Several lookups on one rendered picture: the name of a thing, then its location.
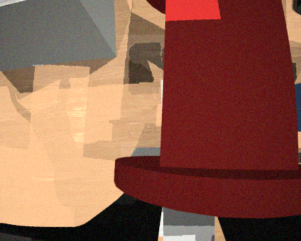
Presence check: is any grey crank handle with red knob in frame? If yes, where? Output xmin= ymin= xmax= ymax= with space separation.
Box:
xmin=114 ymin=0 xmax=301 ymax=241

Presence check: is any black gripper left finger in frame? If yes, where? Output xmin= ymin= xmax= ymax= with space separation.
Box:
xmin=0 ymin=193 xmax=162 ymax=241

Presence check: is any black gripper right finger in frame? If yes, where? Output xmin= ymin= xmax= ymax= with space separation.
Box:
xmin=217 ymin=215 xmax=301 ymax=241

